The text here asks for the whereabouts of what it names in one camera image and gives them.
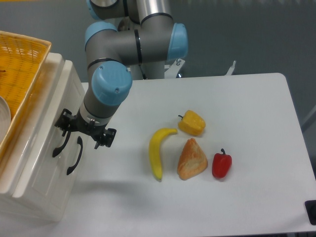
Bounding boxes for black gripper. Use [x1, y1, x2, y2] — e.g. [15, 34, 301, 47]
[54, 109, 117, 149]

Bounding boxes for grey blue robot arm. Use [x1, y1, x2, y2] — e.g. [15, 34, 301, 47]
[55, 0, 188, 147]

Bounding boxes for white drawer cabinet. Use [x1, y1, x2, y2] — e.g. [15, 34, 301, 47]
[0, 53, 88, 221]

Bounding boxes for yellow banana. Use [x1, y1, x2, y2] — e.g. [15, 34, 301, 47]
[148, 128, 177, 182]

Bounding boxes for white plate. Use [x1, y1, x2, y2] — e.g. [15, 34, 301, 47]
[0, 97, 11, 142]

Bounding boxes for yellow wicker basket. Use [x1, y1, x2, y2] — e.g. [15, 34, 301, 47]
[0, 31, 51, 155]

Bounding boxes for yellow bell pepper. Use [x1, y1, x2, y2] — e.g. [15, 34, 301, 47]
[178, 110, 206, 136]

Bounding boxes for orange bread wedge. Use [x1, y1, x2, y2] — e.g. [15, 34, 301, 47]
[177, 138, 208, 180]

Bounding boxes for red bell pepper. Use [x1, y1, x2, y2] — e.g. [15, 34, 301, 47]
[212, 148, 232, 179]

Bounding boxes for black cable on pedestal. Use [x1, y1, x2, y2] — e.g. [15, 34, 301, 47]
[138, 63, 148, 80]

